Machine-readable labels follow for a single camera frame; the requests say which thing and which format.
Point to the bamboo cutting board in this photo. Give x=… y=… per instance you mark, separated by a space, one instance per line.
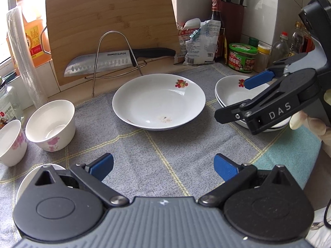
x=103 y=18

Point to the plain white bowl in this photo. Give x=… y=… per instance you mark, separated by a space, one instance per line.
x=25 y=183

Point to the glass jar with green lid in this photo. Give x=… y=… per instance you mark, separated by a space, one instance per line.
x=10 y=103

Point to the clear bottle with red cap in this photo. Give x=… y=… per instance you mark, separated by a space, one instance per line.
x=279 y=49

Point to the person's right hand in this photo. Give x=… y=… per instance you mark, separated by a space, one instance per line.
x=315 y=128

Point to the green-capped bottle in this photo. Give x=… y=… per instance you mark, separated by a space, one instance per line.
x=254 y=41

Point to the grey and teal towel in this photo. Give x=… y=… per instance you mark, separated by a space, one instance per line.
x=168 y=155

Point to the dark red knife block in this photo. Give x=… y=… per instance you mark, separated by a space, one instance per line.
x=232 y=25

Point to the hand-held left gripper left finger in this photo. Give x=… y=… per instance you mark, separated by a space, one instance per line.
x=102 y=164

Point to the large white floral plate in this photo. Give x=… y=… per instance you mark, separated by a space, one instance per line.
x=232 y=95

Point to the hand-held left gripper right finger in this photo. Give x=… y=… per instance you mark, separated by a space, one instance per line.
x=225 y=166

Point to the red and white packet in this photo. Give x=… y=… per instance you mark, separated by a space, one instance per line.
x=185 y=35

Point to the yellow-lidded jar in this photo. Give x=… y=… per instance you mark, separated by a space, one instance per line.
x=262 y=59

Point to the dark soy sauce bottle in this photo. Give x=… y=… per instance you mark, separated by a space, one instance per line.
x=216 y=13

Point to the tall clear plastic wrap roll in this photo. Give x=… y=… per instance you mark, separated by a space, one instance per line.
x=25 y=64

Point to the white and blue bag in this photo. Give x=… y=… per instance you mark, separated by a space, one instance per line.
x=201 y=49

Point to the blue bag clip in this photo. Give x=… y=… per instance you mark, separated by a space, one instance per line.
x=195 y=35

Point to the orange cooking oil bottle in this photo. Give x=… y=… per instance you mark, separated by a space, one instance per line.
x=36 y=38

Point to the white pink-floral bowl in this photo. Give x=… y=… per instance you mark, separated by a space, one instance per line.
x=15 y=149
x=51 y=139

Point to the white floral plate stained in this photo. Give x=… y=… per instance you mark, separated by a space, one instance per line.
x=219 y=101

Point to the green-lidded sauce jar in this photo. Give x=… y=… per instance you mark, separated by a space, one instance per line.
x=241 y=62

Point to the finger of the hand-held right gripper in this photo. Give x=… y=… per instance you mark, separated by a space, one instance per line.
x=258 y=80
x=227 y=113

